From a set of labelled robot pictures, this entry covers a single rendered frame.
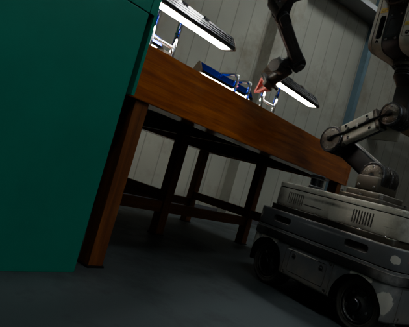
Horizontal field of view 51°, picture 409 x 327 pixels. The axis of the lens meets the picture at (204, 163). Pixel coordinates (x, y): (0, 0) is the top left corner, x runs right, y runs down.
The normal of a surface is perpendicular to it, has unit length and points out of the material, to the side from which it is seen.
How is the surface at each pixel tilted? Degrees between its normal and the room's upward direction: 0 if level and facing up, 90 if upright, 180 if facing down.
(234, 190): 90
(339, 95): 90
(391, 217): 90
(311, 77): 90
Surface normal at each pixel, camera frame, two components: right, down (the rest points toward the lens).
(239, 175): 0.53, 0.13
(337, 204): -0.81, -0.15
